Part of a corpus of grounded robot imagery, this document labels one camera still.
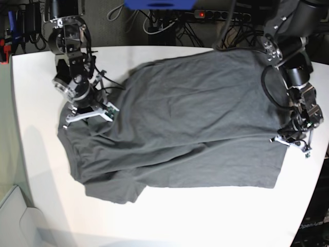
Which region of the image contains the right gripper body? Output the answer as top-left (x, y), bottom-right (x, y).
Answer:
top-left (74, 86), bottom-right (109, 114)

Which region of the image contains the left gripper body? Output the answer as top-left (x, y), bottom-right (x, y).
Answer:
top-left (279, 123), bottom-right (313, 147)

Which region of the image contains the dark grey t-shirt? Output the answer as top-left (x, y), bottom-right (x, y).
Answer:
top-left (58, 49), bottom-right (289, 204)

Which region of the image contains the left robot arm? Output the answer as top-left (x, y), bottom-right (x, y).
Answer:
top-left (214, 1), bottom-right (328, 152)

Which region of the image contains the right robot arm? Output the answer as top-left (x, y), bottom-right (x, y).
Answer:
top-left (44, 1), bottom-right (118, 117)

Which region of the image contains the red clamp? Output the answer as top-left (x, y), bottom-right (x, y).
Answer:
top-left (0, 38), bottom-right (11, 64)

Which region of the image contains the blue box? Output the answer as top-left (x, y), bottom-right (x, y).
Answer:
top-left (124, 0), bottom-right (196, 10)

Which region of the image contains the black power strip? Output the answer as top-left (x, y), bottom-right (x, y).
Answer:
top-left (184, 9), bottom-right (251, 22)

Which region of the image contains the grey chair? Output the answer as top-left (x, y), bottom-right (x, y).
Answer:
top-left (1, 186), bottom-right (57, 246)

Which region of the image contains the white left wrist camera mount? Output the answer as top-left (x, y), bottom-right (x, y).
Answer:
top-left (269, 134), bottom-right (313, 158)

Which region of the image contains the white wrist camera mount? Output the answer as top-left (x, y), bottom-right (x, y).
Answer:
top-left (63, 69), bottom-right (120, 129)
top-left (269, 134), bottom-right (313, 158)

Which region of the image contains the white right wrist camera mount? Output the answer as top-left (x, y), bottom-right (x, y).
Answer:
top-left (63, 69), bottom-right (120, 129)

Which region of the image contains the black equipment with cables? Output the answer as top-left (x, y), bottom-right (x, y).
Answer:
top-left (1, 1), bottom-right (49, 54)

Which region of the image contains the white cable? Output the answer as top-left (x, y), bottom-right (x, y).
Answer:
top-left (142, 15), bottom-right (178, 35)

